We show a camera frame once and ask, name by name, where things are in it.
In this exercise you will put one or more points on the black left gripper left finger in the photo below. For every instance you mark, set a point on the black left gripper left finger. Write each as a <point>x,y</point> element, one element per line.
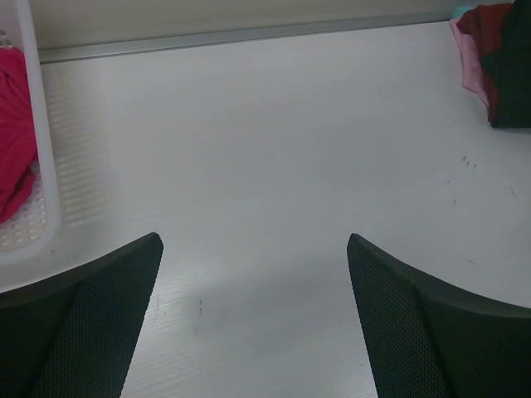
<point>74,334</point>

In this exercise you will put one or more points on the aluminium table edge rail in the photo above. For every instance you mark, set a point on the aluminium table edge rail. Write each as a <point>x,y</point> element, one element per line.
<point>167,43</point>

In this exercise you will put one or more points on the dark red folded t shirt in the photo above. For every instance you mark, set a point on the dark red folded t shirt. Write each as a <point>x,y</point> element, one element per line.
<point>485,24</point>

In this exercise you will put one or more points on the pink folded t shirt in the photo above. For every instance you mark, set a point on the pink folded t shirt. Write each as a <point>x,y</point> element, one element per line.
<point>472,76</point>

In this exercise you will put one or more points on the black folded t shirt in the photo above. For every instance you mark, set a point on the black folded t shirt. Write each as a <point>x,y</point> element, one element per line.
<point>509,68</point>

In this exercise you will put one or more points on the white plastic perforated basket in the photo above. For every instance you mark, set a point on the white plastic perforated basket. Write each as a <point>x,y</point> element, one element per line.
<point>38,220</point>

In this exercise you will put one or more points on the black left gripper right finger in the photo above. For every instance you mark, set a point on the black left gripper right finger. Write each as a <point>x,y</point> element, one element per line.
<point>428,338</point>

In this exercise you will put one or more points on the crimson red t shirt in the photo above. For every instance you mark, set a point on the crimson red t shirt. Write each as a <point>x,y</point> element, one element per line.
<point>18,139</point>

